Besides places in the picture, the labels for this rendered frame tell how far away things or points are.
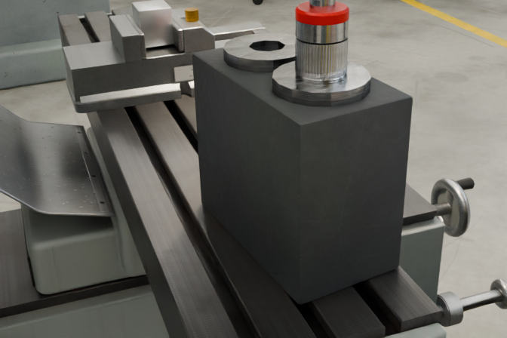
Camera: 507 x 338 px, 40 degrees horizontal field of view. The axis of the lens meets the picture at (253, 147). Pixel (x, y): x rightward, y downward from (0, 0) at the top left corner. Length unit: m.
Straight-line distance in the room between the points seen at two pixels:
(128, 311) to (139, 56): 0.39
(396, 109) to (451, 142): 2.57
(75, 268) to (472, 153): 2.32
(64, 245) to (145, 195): 0.19
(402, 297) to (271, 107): 0.22
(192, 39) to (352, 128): 0.56
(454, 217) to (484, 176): 1.53
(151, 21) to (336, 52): 0.56
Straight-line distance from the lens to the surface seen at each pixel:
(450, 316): 1.34
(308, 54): 0.62
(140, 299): 1.08
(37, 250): 1.02
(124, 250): 1.01
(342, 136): 0.61
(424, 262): 1.26
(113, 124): 1.06
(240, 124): 0.68
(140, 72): 1.12
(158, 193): 0.87
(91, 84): 1.12
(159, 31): 1.14
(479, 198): 2.79
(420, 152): 3.09
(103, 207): 0.99
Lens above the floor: 1.36
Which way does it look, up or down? 26 degrees down
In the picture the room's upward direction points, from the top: 1 degrees counter-clockwise
